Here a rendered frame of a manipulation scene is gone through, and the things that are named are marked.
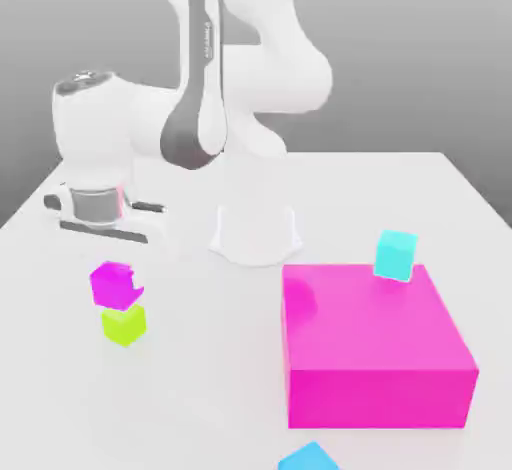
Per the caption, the large magenta box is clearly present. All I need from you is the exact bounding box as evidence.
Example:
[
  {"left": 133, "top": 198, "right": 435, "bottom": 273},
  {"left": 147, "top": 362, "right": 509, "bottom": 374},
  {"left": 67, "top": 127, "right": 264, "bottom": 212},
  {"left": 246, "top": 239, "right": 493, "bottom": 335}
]
[{"left": 280, "top": 263, "right": 480, "bottom": 430}]

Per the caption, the small cyan cube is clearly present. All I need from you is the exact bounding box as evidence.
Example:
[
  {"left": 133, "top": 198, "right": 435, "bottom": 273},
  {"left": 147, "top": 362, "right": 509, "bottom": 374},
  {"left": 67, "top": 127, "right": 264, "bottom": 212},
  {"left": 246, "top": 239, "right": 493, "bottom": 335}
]
[{"left": 373, "top": 229, "right": 420, "bottom": 284}]

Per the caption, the small yellow-green cube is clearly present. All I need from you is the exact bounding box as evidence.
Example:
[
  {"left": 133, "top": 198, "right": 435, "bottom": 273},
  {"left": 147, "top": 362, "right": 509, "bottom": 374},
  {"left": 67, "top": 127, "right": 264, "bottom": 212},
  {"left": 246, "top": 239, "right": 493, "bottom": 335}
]
[{"left": 100, "top": 303, "right": 148, "bottom": 348}]

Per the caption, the small magenta cube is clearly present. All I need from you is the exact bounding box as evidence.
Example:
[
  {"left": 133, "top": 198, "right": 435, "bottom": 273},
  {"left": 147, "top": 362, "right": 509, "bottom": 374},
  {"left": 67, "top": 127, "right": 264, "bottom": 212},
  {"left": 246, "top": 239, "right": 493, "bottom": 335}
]
[{"left": 89, "top": 260, "right": 145, "bottom": 312}]

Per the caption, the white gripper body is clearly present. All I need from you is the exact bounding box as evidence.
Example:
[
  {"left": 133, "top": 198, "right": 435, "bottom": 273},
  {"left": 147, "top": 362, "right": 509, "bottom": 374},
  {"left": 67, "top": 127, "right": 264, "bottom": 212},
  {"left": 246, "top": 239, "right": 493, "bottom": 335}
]
[{"left": 57, "top": 215, "right": 170, "bottom": 257}]

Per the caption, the small blue cube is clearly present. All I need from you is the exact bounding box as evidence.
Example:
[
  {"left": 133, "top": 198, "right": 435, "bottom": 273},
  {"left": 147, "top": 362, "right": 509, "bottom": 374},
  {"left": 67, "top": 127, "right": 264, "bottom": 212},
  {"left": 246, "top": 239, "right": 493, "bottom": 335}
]
[{"left": 277, "top": 440, "right": 342, "bottom": 470}]

